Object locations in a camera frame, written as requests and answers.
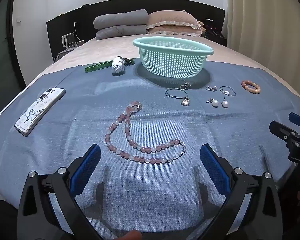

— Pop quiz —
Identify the brown plush toy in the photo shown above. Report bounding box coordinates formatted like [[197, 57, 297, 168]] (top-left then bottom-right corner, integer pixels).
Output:
[[196, 20, 207, 34]]

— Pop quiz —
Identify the pink bed blanket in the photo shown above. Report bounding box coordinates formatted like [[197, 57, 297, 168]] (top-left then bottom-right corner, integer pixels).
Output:
[[27, 34, 298, 85]]

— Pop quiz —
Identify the grey pillow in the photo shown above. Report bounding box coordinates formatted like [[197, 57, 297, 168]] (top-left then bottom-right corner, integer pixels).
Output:
[[95, 24, 148, 40], [93, 9, 148, 30]]

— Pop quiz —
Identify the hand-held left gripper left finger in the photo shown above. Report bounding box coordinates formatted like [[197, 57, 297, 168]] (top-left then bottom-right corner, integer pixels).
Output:
[[16, 144, 102, 240]]

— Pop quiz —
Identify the silver bangle with heart charm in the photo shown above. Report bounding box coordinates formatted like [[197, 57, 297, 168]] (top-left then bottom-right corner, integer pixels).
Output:
[[165, 87, 191, 107]]

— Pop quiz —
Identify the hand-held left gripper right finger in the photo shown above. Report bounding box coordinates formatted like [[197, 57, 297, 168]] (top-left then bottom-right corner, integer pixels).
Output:
[[199, 144, 283, 240]]

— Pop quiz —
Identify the dark door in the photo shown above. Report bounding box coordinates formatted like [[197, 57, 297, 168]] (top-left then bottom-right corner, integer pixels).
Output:
[[0, 0, 28, 120]]

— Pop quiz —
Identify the thin silver ring bracelet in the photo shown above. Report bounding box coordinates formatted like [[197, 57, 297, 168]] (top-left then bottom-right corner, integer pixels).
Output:
[[219, 85, 237, 97]]

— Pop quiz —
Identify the white bedside device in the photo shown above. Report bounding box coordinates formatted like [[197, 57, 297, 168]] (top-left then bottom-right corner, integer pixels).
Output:
[[62, 33, 77, 49]]

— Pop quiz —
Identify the beige curtain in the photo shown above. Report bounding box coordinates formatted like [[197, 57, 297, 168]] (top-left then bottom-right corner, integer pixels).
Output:
[[226, 0, 300, 80]]

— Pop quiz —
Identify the pink frilled pillow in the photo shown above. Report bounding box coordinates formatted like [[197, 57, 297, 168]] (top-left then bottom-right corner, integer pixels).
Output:
[[146, 10, 199, 30], [147, 26, 203, 37]]

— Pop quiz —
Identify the pink bead necklace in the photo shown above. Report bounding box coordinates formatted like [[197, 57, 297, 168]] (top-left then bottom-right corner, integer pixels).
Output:
[[104, 100, 187, 165]]

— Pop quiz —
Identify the orange bead bracelet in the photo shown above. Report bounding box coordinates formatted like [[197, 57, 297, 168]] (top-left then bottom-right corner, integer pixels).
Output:
[[241, 80, 261, 95]]

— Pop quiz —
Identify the phone with butterfly case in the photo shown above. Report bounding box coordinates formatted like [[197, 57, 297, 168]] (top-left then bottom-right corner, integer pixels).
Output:
[[14, 87, 66, 137]]

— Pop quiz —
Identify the teal plastic mesh basket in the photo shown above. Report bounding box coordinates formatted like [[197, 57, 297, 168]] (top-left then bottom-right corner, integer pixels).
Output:
[[133, 36, 214, 78]]

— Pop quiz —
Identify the blue cloth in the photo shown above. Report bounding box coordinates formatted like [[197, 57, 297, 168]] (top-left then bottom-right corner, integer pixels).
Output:
[[0, 60, 300, 240]]

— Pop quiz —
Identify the person's left hand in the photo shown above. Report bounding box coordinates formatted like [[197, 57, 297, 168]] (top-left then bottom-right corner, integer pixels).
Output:
[[115, 230, 143, 240]]

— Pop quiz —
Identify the black headboard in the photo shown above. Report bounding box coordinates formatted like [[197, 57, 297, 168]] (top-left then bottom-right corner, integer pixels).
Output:
[[46, 0, 227, 60]]

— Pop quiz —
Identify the white and green handheld device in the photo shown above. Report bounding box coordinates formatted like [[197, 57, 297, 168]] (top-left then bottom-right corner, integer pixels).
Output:
[[112, 56, 127, 75]]

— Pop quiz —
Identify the white charging cable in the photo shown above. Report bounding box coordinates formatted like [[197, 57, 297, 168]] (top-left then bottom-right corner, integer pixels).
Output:
[[74, 21, 84, 43]]

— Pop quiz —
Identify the green lanyard strap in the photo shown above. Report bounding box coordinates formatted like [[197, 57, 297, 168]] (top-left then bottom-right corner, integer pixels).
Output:
[[84, 58, 135, 73]]

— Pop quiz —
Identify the dark bedside clutter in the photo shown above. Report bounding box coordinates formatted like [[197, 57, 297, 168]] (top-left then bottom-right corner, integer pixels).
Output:
[[205, 17, 228, 47]]

